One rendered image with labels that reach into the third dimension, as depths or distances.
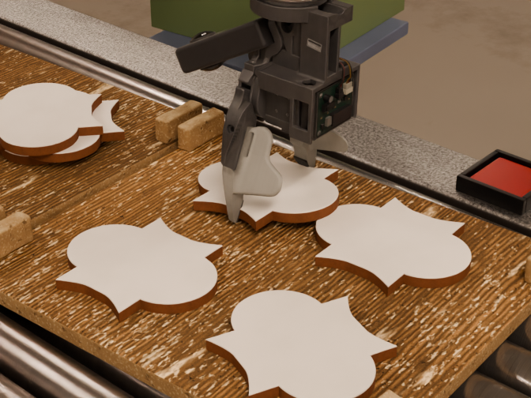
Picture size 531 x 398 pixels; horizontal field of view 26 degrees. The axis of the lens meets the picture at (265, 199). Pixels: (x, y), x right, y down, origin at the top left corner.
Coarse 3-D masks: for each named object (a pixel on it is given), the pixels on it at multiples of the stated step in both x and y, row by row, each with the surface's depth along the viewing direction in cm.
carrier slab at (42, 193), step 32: (0, 64) 136; (32, 64) 136; (0, 96) 128; (128, 96) 128; (128, 128) 122; (0, 160) 116; (96, 160) 116; (128, 160) 116; (0, 192) 110; (32, 192) 110; (64, 192) 110; (96, 192) 112; (32, 224) 106
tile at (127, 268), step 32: (160, 224) 103; (96, 256) 99; (128, 256) 99; (160, 256) 99; (192, 256) 99; (64, 288) 96; (96, 288) 94; (128, 288) 94; (160, 288) 94; (192, 288) 94
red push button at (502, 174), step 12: (492, 168) 116; (504, 168) 116; (516, 168) 116; (528, 168) 116; (480, 180) 114; (492, 180) 114; (504, 180) 114; (516, 180) 114; (528, 180) 114; (516, 192) 112; (528, 192) 112
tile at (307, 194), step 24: (216, 168) 112; (288, 168) 111; (312, 168) 111; (216, 192) 107; (288, 192) 106; (312, 192) 106; (336, 192) 106; (240, 216) 104; (264, 216) 103; (288, 216) 103; (312, 216) 103
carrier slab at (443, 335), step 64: (128, 192) 110; (192, 192) 110; (384, 192) 110; (64, 256) 101; (256, 256) 101; (512, 256) 101; (64, 320) 92; (128, 320) 92; (192, 320) 92; (384, 320) 92; (448, 320) 92; (512, 320) 93; (192, 384) 86; (384, 384) 86; (448, 384) 86
